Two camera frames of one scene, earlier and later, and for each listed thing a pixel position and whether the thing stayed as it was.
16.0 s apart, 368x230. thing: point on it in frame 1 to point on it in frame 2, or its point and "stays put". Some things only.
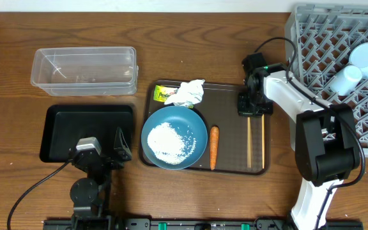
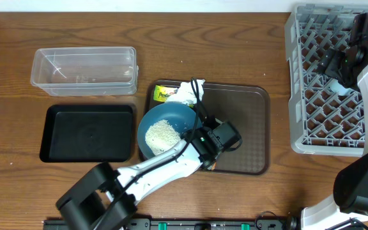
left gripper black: x=104 y=158 to x=201 y=112
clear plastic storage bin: x=85 y=71 stays put
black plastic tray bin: x=64 y=125 stays put
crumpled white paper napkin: x=188 y=94 stays put
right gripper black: x=243 y=108 to x=331 y=63
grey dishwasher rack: x=324 y=36 stays put
